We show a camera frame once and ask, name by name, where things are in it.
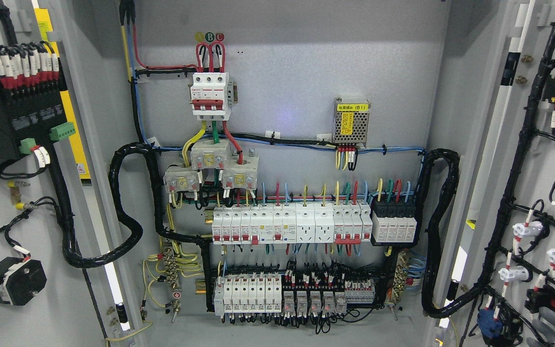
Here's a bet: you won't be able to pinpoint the white red main breaker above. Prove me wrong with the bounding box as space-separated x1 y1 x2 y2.
190 72 234 121

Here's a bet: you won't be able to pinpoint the black meter rear housing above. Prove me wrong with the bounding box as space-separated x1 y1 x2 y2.
0 81 76 160

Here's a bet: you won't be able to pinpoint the white socket breaker row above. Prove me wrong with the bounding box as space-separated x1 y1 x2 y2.
211 202 372 245

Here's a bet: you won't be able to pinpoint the metal mesh power supply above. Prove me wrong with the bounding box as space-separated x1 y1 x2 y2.
332 96 371 146

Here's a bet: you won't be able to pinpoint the grey current transformers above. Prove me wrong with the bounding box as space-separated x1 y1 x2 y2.
163 139 259 195

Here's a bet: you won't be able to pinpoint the grey cabinet door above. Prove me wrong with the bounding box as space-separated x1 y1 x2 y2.
0 0 143 347
433 0 555 347

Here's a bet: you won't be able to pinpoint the black surge protector block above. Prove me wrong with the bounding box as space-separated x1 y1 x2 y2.
371 198 419 247

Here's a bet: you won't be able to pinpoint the black left corrugated cable conduit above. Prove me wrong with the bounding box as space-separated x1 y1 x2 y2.
46 141 213 269

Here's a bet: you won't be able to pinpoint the relay terminal block row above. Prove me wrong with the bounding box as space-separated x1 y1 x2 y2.
213 268 376 321

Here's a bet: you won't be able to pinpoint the black selector switch rear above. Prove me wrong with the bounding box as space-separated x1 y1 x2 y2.
0 257 47 306

